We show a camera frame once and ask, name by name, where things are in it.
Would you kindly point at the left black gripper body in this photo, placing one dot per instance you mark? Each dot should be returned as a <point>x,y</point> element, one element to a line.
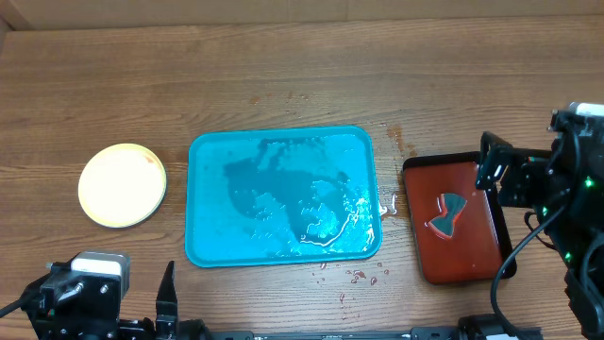
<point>134,330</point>

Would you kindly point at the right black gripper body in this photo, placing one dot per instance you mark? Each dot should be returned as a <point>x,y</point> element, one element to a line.
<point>508,177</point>

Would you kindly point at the green plate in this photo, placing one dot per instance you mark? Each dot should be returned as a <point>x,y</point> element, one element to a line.
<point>122,185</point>

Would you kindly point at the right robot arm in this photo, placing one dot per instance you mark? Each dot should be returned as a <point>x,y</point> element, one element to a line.
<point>580,245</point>

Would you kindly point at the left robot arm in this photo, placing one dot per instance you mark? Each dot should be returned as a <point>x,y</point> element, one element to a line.
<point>189,329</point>

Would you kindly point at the dark red tray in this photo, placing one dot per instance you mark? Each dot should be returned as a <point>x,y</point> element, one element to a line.
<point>481,241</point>

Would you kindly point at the teal plastic tray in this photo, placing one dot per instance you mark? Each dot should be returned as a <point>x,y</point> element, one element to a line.
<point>282,196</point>

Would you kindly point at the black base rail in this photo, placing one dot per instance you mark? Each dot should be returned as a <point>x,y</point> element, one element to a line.
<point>416,333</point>

